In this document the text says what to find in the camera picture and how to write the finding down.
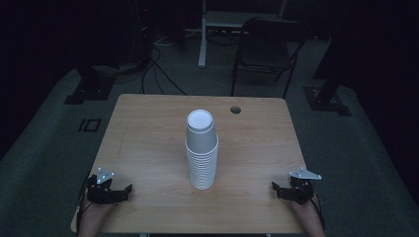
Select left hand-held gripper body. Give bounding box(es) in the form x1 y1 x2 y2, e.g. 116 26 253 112
86 167 128 205

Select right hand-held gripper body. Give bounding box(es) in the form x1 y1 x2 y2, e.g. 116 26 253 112
284 167 323 205

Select stack of white paper cups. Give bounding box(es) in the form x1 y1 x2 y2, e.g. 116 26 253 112
185 139 219 192

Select person's left hand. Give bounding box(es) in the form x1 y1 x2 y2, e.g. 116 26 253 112
79 197 118 226

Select person's right hand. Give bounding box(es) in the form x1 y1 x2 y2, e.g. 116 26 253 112
290 197 320 226

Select black stand with flat base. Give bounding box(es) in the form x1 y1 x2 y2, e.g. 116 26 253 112
302 31 353 118
63 63 117 106

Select black folding chair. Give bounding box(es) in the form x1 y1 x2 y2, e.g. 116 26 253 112
230 17 309 99

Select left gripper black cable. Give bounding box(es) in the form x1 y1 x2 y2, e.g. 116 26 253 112
75 176 95 235

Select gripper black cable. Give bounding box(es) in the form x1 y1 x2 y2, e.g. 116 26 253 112
310 191 327 231
75 176 95 235

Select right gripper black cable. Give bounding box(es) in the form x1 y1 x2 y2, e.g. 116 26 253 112
310 191 327 231

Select black floor cables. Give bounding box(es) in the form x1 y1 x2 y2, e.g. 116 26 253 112
113 31 188 97

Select white desk frame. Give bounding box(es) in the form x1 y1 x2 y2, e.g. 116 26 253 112
198 0 289 69

